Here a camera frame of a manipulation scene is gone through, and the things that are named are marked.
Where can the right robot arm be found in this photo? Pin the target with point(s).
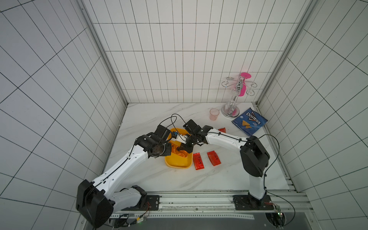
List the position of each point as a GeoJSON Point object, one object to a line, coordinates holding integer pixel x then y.
{"type": "Point", "coordinates": [254, 157]}

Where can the blue Doritos chip bag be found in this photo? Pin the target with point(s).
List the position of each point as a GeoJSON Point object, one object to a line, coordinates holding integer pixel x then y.
{"type": "Point", "coordinates": [249, 122]}

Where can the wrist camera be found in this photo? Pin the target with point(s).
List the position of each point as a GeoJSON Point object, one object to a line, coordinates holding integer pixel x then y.
{"type": "Point", "coordinates": [192, 127]}
{"type": "Point", "coordinates": [161, 133]}

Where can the pink wine glass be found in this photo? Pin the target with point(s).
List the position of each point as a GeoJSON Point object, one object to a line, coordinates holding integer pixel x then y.
{"type": "Point", "coordinates": [242, 78]}

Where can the orange tea bag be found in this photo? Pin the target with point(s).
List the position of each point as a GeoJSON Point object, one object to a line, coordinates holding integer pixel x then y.
{"type": "Point", "coordinates": [177, 151]}

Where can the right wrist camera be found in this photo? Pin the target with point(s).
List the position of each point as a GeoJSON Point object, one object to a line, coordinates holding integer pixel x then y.
{"type": "Point", "coordinates": [192, 127]}

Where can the metal cup drying rack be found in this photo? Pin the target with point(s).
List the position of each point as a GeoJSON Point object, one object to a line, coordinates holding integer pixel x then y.
{"type": "Point", "coordinates": [233, 84]}

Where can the red tea bag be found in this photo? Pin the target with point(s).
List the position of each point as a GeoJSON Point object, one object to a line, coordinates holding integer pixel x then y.
{"type": "Point", "coordinates": [213, 157]}
{"type": "Point", "coordinates": [198, 163]}
{"type": "Point", "coordinates": [222, 130]}

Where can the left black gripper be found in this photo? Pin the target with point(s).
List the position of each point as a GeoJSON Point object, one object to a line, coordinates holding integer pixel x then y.
{"type": "Point", "coordinates": [167, 152]}

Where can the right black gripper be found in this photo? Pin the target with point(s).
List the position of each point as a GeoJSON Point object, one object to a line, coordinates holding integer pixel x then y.
{"type": "Point", "coordinates": [189, 141]}

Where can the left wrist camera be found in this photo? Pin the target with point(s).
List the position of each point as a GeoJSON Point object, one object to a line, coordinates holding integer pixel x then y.
{"type": "Point", "coordinates": [161, 133]}

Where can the clear wine glass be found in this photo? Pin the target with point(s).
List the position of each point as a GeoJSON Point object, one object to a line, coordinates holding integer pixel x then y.
{"type": "Point", "coordinates": [230, 106]}

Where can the aluminium mounting rail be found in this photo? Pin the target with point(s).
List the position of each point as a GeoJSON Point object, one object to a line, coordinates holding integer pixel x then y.
{"type": "Point", "coordinates": [216, 204]}

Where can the yellow plastic storage box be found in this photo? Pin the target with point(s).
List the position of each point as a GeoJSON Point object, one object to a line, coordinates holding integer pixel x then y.
{"type": "Point", "coordinates": [175, 161]}

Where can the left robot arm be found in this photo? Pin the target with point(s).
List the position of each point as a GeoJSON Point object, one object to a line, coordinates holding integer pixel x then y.
{"type": "Point", "coordinates": [118, 178]}

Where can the pink transparent plastic cup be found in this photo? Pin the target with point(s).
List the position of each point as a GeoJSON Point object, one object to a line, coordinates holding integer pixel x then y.
{"type": "Point", "coordinates": [213, 114]}

